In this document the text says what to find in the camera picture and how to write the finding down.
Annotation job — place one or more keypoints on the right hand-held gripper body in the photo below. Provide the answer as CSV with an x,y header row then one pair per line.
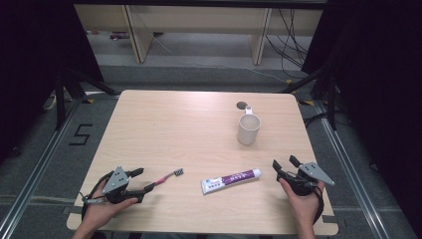
x,y
307,181

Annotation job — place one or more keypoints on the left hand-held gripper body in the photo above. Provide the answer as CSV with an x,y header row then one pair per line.
x,y
114,181

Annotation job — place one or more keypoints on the pink and grey toothbrush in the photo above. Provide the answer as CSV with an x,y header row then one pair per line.
x,y
164,179

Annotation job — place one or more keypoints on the white cup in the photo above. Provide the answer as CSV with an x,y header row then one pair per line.
x,y
248,132

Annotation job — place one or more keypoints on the white and purple toothpaste tube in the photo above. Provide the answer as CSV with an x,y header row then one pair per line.
x,y
232,179

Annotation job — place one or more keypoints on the person's right hand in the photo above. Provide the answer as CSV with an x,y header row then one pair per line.
x,y
303,205

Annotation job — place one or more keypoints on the person's left hand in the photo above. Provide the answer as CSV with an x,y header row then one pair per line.
x,y
99,212

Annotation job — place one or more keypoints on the black metal stand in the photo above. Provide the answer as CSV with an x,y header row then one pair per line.
x,y
331,99
60,99

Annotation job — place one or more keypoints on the dark curtain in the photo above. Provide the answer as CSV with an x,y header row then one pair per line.
x,y
381,83
33,66

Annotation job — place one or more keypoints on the metal floor rail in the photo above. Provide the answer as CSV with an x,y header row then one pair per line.
x,y
30,186
351,172

